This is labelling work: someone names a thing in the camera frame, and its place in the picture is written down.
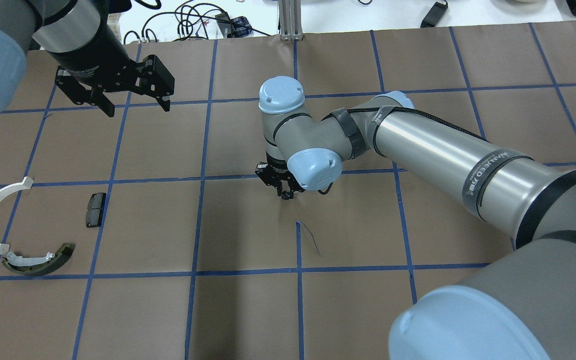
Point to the black brake pad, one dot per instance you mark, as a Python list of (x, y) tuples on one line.
[(95, 210)]

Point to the olive brake shoe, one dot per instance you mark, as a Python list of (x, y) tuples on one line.
[(38, 266)]

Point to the black power adapter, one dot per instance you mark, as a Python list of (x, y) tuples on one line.
[(435, 14)]

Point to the aluminium frame post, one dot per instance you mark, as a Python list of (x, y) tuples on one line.
[(290, 20)]

